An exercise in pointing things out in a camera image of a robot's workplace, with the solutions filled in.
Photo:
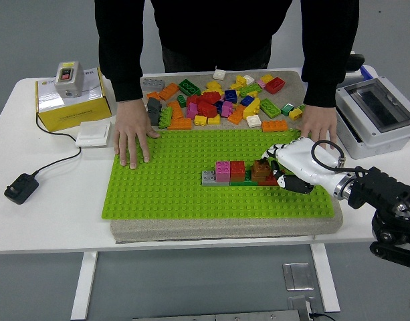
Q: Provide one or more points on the dark green long brick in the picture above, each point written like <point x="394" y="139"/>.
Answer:
<point x="189" y="87"/>

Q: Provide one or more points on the lime green long brick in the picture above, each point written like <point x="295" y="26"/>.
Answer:
<point x="270" y="107"/>

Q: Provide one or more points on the pink built toy brick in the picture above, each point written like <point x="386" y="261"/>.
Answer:
<point x="223" y="170"/>

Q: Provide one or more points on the person's left hand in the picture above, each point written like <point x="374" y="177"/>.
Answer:
<point x="320" y="123"/>

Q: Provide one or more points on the person's left forearm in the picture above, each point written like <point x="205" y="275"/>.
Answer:
<point x="321" y="83"/>

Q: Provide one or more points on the blue plastic bin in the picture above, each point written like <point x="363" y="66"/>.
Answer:
<point x="368" y="72"/>

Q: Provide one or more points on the dark grey toy brick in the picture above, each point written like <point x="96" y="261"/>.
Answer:
<point x="154" y="103"/>

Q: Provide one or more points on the person's torso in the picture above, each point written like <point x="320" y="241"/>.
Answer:
<point x="218" y="26"/>

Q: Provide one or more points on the grey-brown foam mat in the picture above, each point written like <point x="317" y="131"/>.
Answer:
<point x="224" y="230"/>

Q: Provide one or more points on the grey long toy brick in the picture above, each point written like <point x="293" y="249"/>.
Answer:
<point x="153" y="83"/>

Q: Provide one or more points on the large red toy brick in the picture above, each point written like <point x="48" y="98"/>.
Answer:
<point x="275" y="85"/>

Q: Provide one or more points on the yellow cardboard box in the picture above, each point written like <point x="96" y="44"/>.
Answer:
<point x="74" y="113"/>

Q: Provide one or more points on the grey enclosure with clear lid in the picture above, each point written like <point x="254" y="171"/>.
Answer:
<point x="378" y="110"/>

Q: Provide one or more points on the brown square toy brick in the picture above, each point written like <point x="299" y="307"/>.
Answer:
<point x="258" y="179"/>
<point x="261" y="167"/>

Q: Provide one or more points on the black charger plug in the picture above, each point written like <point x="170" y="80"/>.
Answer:
<point x="356" y="61"/>

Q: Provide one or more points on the dark blue toy brick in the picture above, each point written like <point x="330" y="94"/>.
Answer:
<point x="219" y="106"/>

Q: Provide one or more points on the green studded baseplate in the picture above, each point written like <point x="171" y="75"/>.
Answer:
<point x="174" y="200"/>

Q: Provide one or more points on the white power socket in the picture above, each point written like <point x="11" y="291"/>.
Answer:
<point x="355" y="78"/>

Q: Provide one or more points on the yellow sloped toy brick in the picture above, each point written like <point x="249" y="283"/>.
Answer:
<point x="252" y="108"/>

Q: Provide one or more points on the white table leg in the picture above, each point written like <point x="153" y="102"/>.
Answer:
<point x="325" y="277"/>
<point x="84" y="284"/>

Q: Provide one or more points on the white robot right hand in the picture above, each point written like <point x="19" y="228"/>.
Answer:
<point x="301" y="160"/>

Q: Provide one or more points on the small orange toy brick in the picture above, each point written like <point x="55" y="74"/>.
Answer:
<point x="152" y="95"/>

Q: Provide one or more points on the grey metal bar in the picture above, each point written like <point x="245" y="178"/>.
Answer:
<point x="218" y="317"/>

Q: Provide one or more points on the small pink toy brick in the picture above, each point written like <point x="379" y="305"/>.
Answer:
<point x="261" y="83"/>

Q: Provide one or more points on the small dark green brick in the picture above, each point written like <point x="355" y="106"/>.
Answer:
<point x="181" y="100"/>

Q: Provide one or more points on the white toy brick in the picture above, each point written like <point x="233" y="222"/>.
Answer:
<point x="254" y="121"/>
<point x="219" y="74"/>
<point x="249" y="79"/>

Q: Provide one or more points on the dark green built brick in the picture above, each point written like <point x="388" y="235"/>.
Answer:
<point x="241" y="183"/>

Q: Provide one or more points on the white square wall switch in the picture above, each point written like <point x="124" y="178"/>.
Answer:
<point x="92" y="133"/>

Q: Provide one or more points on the black power adapter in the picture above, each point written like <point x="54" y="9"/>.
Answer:
<point x="20" y="189"/>

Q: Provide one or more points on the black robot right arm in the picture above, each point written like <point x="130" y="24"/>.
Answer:
<point x="388" y="200"/>

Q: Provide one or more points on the teal and white brick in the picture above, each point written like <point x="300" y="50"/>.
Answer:
<point x="287" y="109"/>

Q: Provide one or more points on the orange long toy brick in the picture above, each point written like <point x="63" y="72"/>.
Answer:
<point x="274" y="126"/>
<point x="180" y="123"/>

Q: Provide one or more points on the person's right hand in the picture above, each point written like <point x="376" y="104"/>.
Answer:
<point x="131" y="123"/>

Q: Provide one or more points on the person's right forearm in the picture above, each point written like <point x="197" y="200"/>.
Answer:
<point x="124" y="80"/>

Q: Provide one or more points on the lime green toy brick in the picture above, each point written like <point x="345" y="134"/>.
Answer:
<point x="301" y="107"/>
<point x="165" y="117"/>
<point x="249" y="89"/>

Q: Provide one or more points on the grey built toy brick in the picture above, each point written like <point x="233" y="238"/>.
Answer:
<point x="208" y="177"/>

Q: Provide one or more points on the silver floor bracket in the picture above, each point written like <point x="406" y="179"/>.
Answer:
<point x="303" y="306"/>

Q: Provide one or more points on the silver floor plate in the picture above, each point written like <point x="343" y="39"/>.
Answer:
<point x="298" y="275"/>

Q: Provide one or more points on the grey push-button switch box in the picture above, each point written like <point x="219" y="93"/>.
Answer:
<point x="69" y="83"/>

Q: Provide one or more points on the red square built brick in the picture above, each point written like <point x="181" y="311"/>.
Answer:
<point x="237" y="170"/>

